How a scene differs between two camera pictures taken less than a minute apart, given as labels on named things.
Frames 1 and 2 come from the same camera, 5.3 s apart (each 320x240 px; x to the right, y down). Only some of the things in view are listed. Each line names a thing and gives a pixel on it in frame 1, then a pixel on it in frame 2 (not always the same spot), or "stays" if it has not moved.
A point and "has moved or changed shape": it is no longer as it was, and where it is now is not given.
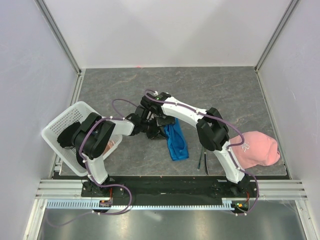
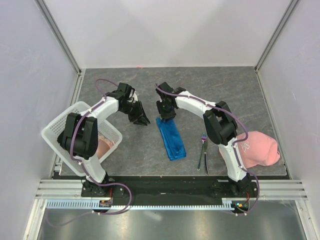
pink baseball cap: (258, 149) stays
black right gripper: (162, 123) to (162, 114)
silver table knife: (206, 166) stays
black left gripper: (157, 132) to (139, 117)
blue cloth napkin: (176, 141) has moved or changed shape
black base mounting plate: (240, 193) stays
